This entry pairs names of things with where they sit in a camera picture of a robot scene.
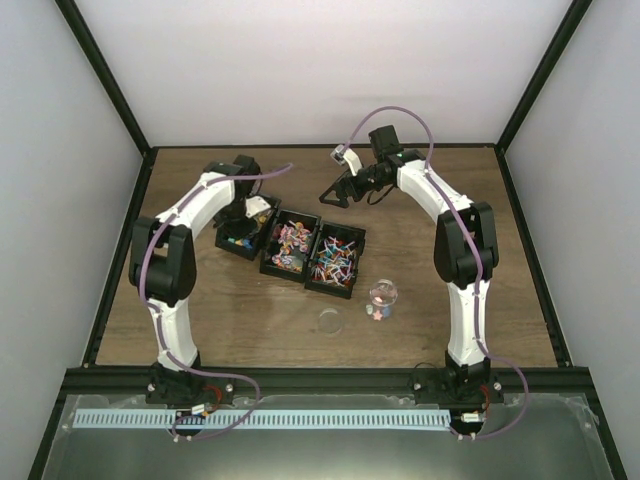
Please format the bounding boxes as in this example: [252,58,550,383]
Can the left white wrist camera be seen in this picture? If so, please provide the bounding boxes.
[245,195,272,219]

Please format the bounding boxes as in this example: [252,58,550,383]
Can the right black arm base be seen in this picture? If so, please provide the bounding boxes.
[408,352,504,404]

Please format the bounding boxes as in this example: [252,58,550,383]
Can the black bin star candies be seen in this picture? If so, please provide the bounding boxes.
[215,194,281,261]

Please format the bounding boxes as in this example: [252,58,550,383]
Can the clear glass jar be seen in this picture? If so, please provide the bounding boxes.
[365,279,398,321]

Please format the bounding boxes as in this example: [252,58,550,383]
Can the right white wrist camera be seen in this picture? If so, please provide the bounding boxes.
[330,144,363,176]

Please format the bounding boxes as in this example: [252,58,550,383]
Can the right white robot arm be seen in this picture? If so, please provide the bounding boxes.
[319,125,499,403]

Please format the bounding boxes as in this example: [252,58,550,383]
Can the black bin round lollipops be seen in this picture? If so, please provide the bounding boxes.
[304,221,366,299]

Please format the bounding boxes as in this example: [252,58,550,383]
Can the black aluminium frame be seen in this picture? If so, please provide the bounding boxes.
[29,1,626,479]

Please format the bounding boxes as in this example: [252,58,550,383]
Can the star candies in jar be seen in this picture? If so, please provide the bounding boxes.
[365,296,393,321]

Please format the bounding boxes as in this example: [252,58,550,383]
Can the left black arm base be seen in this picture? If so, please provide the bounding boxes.
[146,364,235,407]

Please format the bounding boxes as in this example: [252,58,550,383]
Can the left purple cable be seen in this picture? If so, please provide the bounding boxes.
[139,162,296,442]

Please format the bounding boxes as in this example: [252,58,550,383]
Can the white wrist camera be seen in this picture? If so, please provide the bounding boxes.
[330,144,363,176]
[245,195,272,219]

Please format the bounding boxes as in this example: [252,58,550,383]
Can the clear jar lid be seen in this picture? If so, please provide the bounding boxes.
[317,308,344,335]

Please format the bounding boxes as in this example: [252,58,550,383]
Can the light blue slotted cable duct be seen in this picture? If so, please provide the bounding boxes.
[71,408,451,431]

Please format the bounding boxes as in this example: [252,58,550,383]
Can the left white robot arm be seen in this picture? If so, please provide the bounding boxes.
[129,155,261,404]

